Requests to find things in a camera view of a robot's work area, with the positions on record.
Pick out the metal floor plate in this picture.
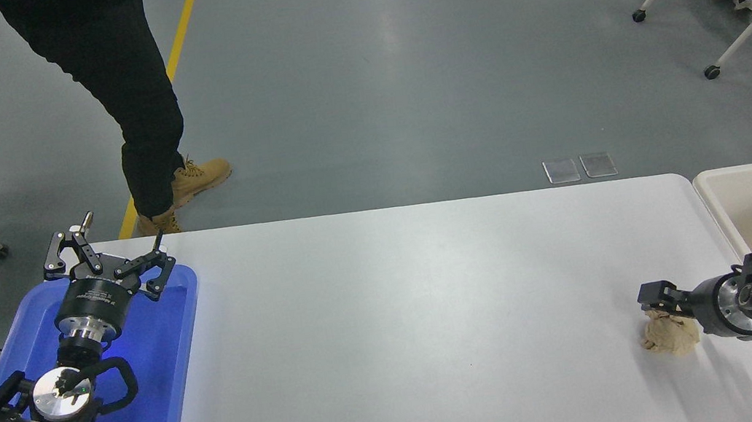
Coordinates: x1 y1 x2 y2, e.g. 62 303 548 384
579 149 619 180
542 156 581 186

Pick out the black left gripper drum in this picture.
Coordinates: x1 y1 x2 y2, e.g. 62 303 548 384
50 267 141 338

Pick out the tan paper ball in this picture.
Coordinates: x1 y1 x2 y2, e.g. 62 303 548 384
636 302 702 360

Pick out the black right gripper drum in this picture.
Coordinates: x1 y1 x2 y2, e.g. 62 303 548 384
687 273 742 343

